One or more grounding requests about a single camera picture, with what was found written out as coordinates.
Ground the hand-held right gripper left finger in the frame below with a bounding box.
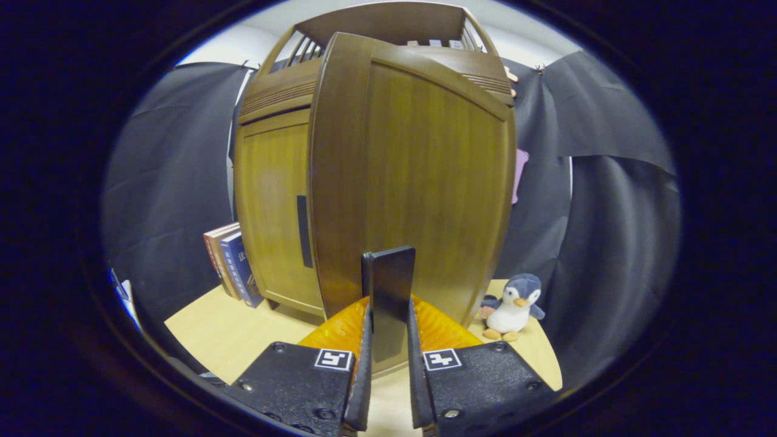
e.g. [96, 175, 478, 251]
[228, 294, 372, 437]

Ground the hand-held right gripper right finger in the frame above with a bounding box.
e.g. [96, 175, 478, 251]
[407, 294, 556, 437]

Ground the wooden shoe cabinet door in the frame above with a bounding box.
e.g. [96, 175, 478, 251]
[234, 109, 325, 316]
[308, 32, 518, 374]

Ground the wooden double-door shoe cabinet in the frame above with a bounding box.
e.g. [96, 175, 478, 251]
[234, 0, 517, 319]

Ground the penguin plush toy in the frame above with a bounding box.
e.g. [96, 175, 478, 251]
[477, 273, 546, 342]

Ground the blue book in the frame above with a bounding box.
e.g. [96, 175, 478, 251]
[220, 231, 265, 308]

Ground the red book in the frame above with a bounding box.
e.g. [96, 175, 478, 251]
[203, 223, 237, 298]

